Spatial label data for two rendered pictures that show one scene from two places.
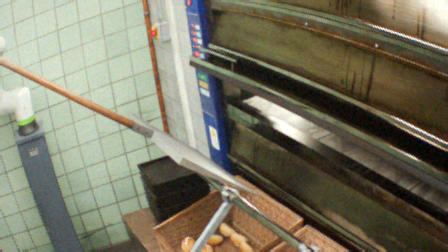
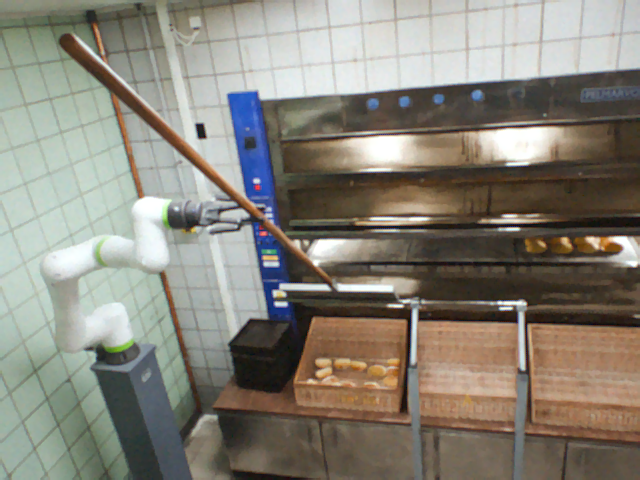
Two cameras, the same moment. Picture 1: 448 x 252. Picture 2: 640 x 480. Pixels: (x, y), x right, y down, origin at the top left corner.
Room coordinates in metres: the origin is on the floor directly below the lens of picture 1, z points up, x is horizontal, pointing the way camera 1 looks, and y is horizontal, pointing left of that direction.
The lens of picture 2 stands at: (0.44, 1.97, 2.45)
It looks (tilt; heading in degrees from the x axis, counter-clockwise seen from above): 25 degrees down; 311
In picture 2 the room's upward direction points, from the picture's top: 7 degrees counter-clockwise
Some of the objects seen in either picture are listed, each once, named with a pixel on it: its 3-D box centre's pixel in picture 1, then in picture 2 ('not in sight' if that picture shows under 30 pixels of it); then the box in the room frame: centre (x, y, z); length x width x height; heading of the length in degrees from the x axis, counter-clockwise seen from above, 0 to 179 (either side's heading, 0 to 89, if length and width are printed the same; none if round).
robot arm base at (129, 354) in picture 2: (27, 122); (111, 348); (2.53, 1.08, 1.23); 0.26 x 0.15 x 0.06; 20
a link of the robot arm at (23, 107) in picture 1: (21, 104); (110, 326); (2.48, 1.07, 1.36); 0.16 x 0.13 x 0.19; 82
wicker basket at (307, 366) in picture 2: (225, 239); (353, 361); (1.99, 0.07, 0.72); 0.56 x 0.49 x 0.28; 24
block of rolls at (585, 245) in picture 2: not in sight; (567, 227); (1.22, -1.04, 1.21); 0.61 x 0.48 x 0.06; 114
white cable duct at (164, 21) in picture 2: (173, 33); (209, 223); (2.84, 0.18, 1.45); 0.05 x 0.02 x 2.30; 24
